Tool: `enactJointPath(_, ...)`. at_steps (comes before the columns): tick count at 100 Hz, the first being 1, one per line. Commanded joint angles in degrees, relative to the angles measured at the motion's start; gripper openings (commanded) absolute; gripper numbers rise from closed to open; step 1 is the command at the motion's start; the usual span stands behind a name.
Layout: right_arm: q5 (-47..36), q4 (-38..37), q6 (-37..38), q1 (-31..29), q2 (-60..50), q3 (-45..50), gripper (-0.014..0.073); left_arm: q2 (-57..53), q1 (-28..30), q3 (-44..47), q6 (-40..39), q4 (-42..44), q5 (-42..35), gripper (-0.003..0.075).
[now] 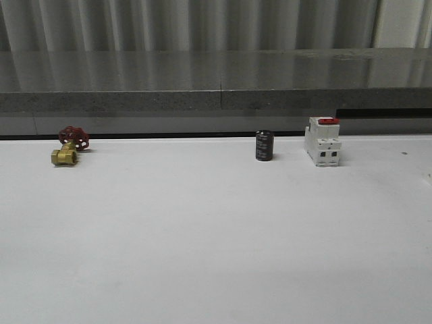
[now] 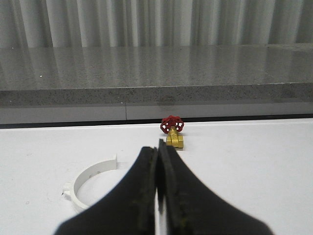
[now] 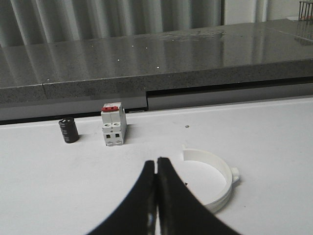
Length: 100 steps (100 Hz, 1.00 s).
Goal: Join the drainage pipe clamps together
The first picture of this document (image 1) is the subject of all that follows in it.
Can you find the black cylindrical capacitor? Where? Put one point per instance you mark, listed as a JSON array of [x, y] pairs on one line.
[[264, 145]]

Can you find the grey stone counter ledge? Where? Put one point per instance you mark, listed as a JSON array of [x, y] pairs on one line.
[[294, 83]]

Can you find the brass valve red handwheel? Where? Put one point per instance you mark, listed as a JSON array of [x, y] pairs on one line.
[[73, 140]]

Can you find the white circuit breaker red switch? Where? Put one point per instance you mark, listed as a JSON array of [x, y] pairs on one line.
[[321, 141]]

